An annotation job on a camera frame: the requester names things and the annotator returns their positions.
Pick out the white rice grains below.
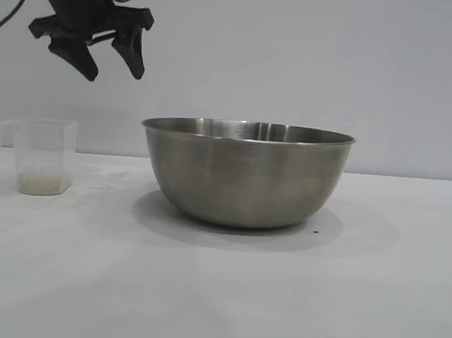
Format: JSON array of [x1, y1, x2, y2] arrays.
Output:
[[16, 172, 72, 197]]

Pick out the clear plastic measuring cup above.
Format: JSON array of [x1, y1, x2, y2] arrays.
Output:
[[0, 115, 79, 198]]

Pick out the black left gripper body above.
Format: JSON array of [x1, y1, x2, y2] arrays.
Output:
[[23, 0, 157, 50]]

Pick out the stainless steel mixing bowl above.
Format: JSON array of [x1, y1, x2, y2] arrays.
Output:
[[133, 112, 358, 237]]

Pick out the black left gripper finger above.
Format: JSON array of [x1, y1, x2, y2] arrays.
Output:
[[109, 24, 149, 80], [45, 36, 102, 83]]

